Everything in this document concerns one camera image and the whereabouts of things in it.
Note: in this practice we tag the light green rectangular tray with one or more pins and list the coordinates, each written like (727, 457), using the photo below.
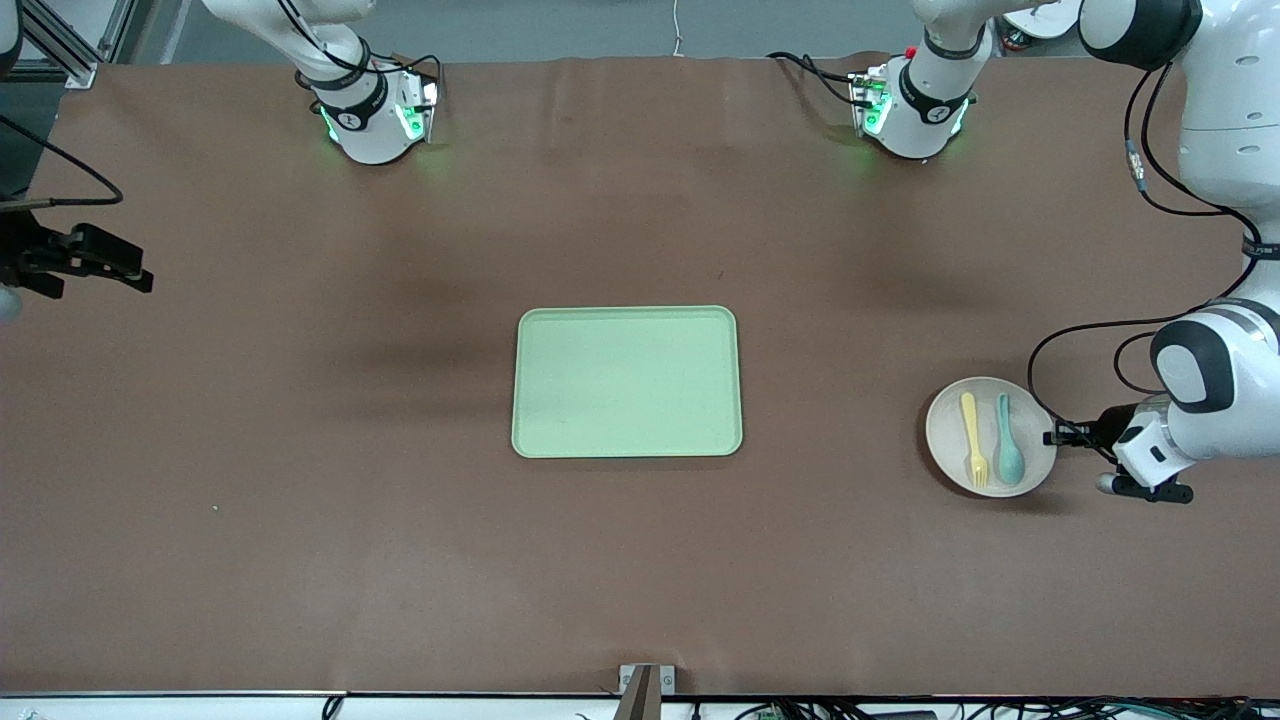
(627, 382)

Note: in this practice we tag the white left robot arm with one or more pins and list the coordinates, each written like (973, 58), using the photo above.
(1230, 110)

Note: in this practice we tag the round beige plate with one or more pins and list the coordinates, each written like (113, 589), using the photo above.
(945, 435)

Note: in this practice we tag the aluminium frame profile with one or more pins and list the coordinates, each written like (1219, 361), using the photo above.
(65, 55)

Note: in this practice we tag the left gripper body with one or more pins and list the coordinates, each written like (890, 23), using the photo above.
(1112, 424)

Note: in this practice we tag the brown table cover sheet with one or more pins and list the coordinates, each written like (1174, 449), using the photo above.
(300, 450)

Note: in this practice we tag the teal plastic spoon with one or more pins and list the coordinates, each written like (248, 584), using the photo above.
(1010, 462)

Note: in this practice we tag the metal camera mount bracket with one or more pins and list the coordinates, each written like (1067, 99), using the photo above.
(646, 688)

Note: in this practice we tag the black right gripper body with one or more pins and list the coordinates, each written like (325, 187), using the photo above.
(22, 252)

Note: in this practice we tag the yellow plastic fork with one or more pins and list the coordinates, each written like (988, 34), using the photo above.
(971, 430)

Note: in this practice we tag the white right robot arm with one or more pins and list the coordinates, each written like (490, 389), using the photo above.
(370, 130)

